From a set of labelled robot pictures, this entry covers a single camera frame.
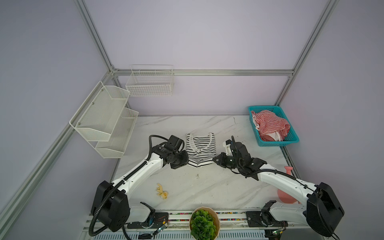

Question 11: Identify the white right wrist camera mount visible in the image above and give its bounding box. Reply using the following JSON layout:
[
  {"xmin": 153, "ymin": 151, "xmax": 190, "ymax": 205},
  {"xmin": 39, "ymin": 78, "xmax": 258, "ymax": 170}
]
[{"xmin": 223, "ymin": 140, "xmax": 233, "ymax": 156}]

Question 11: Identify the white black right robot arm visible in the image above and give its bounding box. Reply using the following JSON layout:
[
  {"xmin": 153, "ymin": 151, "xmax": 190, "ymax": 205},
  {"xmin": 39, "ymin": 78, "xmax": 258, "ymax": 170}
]
[{"xmin": 213, "ymin": 138, "xmax": 345, "ymax": 240}]

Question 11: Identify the black white striped tank top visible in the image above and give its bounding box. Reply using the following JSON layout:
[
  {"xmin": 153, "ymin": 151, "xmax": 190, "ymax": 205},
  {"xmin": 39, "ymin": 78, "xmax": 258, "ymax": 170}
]
[{"xmin": 186, "ymin": 133, "xmax": 217, "ymax": 168}]

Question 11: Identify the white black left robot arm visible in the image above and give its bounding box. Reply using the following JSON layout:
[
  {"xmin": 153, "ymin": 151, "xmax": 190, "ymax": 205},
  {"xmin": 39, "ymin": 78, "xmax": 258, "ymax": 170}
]
[{"xmin": 88, "ymin": 135, "xmax": 189, "ymax": 237}]

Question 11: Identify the teal plastic basket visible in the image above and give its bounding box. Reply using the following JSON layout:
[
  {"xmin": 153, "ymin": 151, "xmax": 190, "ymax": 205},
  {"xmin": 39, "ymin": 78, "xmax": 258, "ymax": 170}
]
[{"xmin": 248, "ymin": 106, "xmax": 299, "ymax": 147}]

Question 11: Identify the white mesh two-tier shelf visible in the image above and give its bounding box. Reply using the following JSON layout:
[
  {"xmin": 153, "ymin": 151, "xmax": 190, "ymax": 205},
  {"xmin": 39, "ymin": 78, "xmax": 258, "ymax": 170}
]
[{"xmin": 69, "ymin": 82, "xmax": 139, "ymax": 159}]

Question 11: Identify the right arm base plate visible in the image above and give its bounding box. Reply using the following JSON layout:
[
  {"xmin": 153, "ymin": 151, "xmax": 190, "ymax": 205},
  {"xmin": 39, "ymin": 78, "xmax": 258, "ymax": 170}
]
[{"xmin": 246, "ymin": 211, "xmax": 288, "ymax": 228}]

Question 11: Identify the white wire wall basket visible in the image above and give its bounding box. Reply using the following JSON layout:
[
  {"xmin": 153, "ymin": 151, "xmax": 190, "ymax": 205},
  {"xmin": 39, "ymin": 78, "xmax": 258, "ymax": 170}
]
[{"xmin": 126, "ymin": 65, "xmax": 174, "ymax": 97}]

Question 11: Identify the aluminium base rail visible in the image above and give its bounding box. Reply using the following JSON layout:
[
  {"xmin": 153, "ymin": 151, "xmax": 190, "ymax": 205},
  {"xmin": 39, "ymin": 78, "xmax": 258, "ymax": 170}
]
[{"xmin": 79, "ymin": 208, "xmax": 338, "ymax": 240}]

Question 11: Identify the pink watering can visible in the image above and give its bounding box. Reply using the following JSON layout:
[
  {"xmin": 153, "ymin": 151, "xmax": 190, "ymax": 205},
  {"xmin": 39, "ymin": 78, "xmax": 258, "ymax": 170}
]
[{"xmin": 277, "ymin": 166, "xmax": 298, "ymax": 204}]

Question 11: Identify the yellow banana peel toy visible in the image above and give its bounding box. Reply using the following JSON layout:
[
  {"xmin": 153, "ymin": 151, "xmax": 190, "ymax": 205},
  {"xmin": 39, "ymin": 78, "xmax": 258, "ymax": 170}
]
[{"xmin": 156, "ymin": 183, "xmax": 169, "ymax": 200}]

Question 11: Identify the green plant in pot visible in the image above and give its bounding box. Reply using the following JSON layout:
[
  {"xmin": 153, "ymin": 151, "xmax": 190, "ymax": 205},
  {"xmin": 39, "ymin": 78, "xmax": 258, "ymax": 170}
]
[{"xmin": 189, "ymin": 207, "xmax": 220, "ymax": 240}]

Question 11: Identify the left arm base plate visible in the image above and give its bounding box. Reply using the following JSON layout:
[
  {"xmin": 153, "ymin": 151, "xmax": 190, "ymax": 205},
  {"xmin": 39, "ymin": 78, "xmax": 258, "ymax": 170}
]
[{"xmin": 126, "ymin": 212, "xmax": 169, "ymax": 229}]

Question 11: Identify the red white striped tank top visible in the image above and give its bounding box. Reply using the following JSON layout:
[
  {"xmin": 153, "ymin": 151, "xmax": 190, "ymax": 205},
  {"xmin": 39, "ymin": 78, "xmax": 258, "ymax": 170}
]
[{"xmin": 251, "ymin": 110, "xmax": 291, "ymax": 142}]

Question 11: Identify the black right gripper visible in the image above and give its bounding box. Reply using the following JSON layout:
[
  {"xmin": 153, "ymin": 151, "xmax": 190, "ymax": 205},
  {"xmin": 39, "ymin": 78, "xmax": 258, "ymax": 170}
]
[{"xmin": 210, "ymin": 152, "xmax": 242, "ymax": 169}]

